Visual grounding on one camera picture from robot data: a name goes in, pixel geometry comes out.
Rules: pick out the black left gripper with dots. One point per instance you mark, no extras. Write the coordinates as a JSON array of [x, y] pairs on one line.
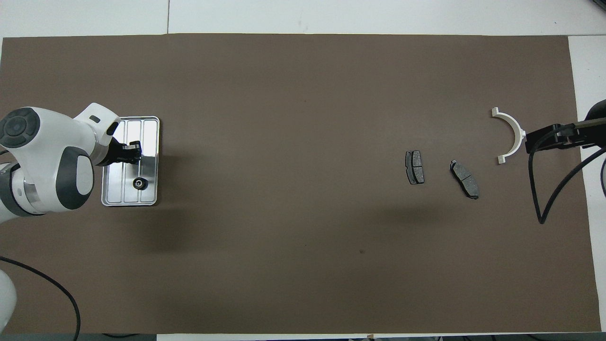
[[116, 152]]

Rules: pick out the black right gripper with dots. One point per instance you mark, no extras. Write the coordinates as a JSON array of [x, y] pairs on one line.
[[565, 136]]

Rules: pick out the large black bearing gear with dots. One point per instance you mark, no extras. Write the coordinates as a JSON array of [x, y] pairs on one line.
[[139, 183]]

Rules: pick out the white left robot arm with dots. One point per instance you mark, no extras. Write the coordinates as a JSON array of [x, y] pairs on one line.
[[42, 142]]

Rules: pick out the silver metal tray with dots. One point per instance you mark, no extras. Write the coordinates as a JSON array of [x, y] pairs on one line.
[[149, 142]]

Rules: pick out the dark grey brake pad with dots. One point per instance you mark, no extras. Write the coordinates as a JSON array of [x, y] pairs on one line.
[[414, 166], [465, 179]]

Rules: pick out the brown table mat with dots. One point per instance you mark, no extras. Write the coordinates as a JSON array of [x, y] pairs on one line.
[[303, 260]]

